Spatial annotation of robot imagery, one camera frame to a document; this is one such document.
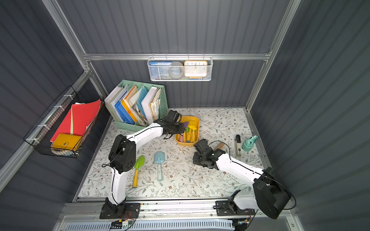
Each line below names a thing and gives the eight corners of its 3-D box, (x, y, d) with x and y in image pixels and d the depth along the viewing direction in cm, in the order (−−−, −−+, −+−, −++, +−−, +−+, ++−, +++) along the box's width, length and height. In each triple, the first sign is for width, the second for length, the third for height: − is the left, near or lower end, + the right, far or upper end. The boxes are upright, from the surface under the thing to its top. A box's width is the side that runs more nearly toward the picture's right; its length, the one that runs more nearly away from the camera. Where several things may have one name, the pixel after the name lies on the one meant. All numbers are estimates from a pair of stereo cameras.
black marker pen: (235, 155, 95) (237, 152, 91) (235, 138, 104) (236, 134, 100) (239, 156, 95) (241, 152, 91) (238, 138, 104) (240, 134, 100)
